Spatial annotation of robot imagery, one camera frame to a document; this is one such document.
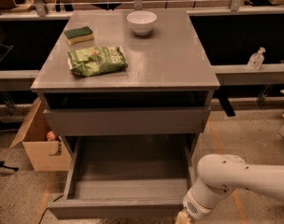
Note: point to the yellow foam covered gripper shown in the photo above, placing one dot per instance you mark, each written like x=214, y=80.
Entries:
x=193, y=207

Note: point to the grey drawer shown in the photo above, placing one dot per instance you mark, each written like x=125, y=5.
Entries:
x=127, y=176
x=122, y=121

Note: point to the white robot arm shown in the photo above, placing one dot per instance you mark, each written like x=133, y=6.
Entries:
x=219, y=175

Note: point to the grey top drawer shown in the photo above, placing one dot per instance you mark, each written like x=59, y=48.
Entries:
x=122, y=121

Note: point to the grey drawer cabinet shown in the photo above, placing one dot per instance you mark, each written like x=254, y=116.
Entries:
x=166, y=69

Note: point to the orange ball in box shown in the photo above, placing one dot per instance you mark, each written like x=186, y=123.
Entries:
x=50, y=136

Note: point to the clear sanitizer pump bottle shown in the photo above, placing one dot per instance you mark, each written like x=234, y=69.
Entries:
x=256, y=59

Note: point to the green chip bag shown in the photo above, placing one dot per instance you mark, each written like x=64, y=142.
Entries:
x=96, y=61

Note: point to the white ceramic bowl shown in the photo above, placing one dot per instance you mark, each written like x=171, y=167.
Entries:
x=141, y=22

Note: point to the green and yellow sponge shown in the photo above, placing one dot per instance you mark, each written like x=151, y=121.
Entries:
x=77, y=35

